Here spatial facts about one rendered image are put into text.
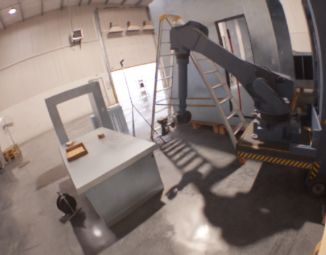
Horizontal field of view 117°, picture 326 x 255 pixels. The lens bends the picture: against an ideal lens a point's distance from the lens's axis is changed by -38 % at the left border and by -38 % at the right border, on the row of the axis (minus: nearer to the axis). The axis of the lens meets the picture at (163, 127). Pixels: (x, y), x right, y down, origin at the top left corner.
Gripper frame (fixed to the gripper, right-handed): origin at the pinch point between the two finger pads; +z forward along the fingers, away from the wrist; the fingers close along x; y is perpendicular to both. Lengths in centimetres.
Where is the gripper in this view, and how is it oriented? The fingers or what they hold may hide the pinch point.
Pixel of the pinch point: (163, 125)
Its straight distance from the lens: 194.3
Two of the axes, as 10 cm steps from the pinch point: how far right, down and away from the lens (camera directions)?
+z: -7.1, 3.9, -5.8
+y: -1.4, -9.0, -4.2
